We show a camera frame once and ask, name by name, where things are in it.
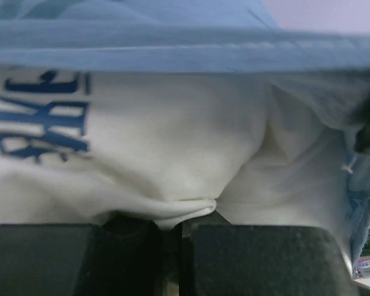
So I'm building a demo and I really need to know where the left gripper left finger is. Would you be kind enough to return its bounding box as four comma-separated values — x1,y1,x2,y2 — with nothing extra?
0,216,179,295

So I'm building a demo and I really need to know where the blue cartoon print pillowcase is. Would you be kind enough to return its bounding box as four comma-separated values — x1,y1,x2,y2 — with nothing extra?
0,1,370,263

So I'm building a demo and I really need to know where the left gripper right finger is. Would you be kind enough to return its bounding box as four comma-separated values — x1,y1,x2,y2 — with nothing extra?
181,222,358,295

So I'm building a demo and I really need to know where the white pillow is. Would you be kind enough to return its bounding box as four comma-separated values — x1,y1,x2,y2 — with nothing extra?
0,67,370,258

